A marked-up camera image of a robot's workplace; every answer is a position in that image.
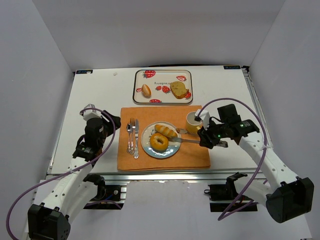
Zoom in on metal food tongs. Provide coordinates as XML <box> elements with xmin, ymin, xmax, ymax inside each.
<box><xmin>171</xmin><ymin>128</ymin><xmax>228</xmax><ymax>148</ymax></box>

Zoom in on striped long bread roll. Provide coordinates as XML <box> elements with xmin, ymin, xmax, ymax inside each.
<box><xmin>154</xmin><ymin>124</ymin><xmax>178</xmax><ymax>139</ymax></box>

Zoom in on golden bagel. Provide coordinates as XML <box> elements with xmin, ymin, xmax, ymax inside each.
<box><xmin>149</xmin><ymin>133</ymin><xmax>169</xmax><ymax>151</ymax></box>

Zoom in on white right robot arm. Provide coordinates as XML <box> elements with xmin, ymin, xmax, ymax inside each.
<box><xmin>194</xmin><ymin>104</ymin><xmax>314</xmax><ymax>223</ymax></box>

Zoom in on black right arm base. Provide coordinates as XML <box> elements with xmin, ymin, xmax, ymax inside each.
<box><xmin>203</xmin><ymin>172</ymin><xmax>258</xmax><ymax>213</ymax></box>

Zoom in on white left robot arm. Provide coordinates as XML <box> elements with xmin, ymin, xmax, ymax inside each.
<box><xmin>27</xmin><ymin>105</ymin><xmax>121</xmax><ymax>240</ymax></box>

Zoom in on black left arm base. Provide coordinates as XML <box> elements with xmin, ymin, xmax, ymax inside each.
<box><xmin>83</xmin><ymin>174</ymin><xmax>125</xmax><ymax>210</ymax></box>

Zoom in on small sesame bread roll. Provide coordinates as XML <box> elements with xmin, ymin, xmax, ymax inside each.
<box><xmin>141</xmin><ymin>84</ymin><xmax>152</xmax><ymax>98</ymax></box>

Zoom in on brown bread slice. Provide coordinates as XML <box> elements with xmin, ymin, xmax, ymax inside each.
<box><xmin>170</xmin><ymin>81</ymin><xmax>189</xmax><ymax>99</ymax></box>

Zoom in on silver spoon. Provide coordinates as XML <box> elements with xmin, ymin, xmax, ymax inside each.
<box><xmin>126</xmin><ymin>123</ymin><xmax>132</xmax><ymax>153</ymax></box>

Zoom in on silver fork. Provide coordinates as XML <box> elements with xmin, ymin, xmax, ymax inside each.
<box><xmin>129</xmin><ymin>117</ymin><xmax>136</xmax><ymax>155</ymax></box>

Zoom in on yellow mug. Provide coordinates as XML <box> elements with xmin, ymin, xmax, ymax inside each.
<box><xmin>185</xmin><ymin>111</ymin><xmax>203</xmax><ymax>134</ymax></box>

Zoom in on orange cloth placemat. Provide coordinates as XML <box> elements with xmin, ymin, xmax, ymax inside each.
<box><xmin>117</xmin><ymin>105</ymin><xmax>211</xmax><ymax>171</ymax></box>

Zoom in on round plate with blue rim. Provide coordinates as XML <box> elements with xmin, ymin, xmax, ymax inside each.
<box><xmin>140</xmin><ymin>121</ymin><xmax>181</xmax><ymax>159</ymax></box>

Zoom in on silver table knife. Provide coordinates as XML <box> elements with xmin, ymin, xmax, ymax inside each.
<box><xmin>133</xmin><ymin>119</ymin><xmax>139</xmax><ymax>159</ymax></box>

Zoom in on strawberry pattern rectangular tray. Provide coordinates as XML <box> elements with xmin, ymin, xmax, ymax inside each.
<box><xmin>132</xmin><ymin>69</ymin><xmax>194</xmax><ymax>105</ymax></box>

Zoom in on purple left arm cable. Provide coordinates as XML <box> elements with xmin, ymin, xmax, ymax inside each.
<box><xmin>5</xmin><ymin>107</ymin><xmax>123</xmax><ymax>240</ymax></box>

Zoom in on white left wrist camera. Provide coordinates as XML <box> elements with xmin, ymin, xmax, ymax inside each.
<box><xmin>79</xmin><ymin>103</ymin><xmax>101</xmax><ymax>122</ymax></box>

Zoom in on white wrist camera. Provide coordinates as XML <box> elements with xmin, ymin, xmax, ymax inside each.
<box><xmin>79</xmin><ymin>103</ymin><xmax>101</xmax><ymax>122</ymax></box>
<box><xmin>194</xmin><ymin>109</ymin><xmax>211</xmax><ymax>130</ymax></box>

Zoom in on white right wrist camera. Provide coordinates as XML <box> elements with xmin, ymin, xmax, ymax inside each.
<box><xmin>194</xmin><ymin>109</ymin><xmax>211</xmax><ymax>130</ymax></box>

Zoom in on aluminium table frame rail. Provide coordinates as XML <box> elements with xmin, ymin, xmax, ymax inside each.
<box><xmin>44</xmin><ymin>167</ymin><xmax>284</xmax><ymax>187</ymax></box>

